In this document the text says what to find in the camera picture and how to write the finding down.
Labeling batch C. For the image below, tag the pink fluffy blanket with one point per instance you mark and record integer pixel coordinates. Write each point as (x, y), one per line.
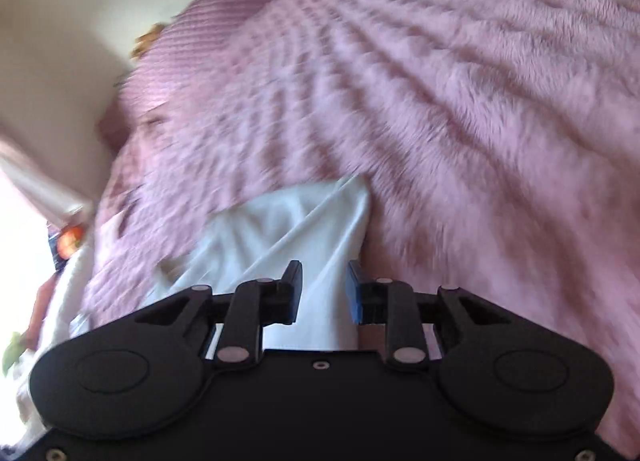
(450, 116)

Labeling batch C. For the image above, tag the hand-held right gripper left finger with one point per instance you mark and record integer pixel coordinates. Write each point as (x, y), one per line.
(293, 293)

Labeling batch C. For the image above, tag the pink ribbed pillow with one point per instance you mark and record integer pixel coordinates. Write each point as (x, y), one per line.
(200, 36)

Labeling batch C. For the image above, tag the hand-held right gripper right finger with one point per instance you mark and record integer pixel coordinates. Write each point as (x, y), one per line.
(356, 293)

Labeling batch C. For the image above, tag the white bed sheet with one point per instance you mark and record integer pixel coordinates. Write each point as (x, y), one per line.
(57, 321)

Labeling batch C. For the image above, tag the white printed t-shirt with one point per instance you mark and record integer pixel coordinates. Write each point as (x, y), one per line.
(280, 236)

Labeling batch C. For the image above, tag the orange and blue packet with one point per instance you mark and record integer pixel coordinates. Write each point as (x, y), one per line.
(65, 243)

